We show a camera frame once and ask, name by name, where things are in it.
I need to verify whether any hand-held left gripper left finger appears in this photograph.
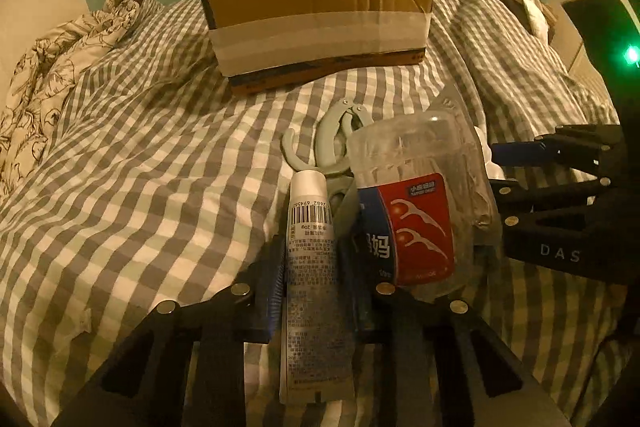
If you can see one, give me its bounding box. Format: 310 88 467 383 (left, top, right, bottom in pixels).
65 234 288 427

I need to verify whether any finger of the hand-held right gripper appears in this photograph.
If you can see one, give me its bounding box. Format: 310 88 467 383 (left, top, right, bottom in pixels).
490 124 626 182
490 177 632 269

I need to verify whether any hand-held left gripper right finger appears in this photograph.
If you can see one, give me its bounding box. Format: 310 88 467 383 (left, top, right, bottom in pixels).
340 233 573 427

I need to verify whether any white squeeze tube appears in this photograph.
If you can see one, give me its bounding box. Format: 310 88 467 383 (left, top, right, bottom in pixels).
278 170 357 405

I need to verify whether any clear floss pick container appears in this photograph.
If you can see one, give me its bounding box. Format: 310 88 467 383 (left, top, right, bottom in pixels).
346 111 493 303

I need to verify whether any clear plastic bag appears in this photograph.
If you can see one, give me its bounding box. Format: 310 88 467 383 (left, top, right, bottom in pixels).
435 87 503 248

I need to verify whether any white cloth bundle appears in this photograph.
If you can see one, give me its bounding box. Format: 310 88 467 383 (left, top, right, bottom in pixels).
495 0 557 44

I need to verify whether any checked pillow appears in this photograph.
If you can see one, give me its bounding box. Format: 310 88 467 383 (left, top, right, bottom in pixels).
432 0 617 142

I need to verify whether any grey-green plastic hook clip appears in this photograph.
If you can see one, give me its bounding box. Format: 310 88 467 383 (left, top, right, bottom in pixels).
281 98 376 208

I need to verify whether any checked bed sheet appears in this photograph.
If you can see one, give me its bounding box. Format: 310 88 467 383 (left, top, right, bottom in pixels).
0 0 632 427

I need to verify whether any cardboard box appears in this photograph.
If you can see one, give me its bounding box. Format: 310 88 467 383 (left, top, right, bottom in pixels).
200 0 436 96

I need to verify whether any floral quilt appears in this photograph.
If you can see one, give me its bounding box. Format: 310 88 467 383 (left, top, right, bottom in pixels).
0 0 164 204

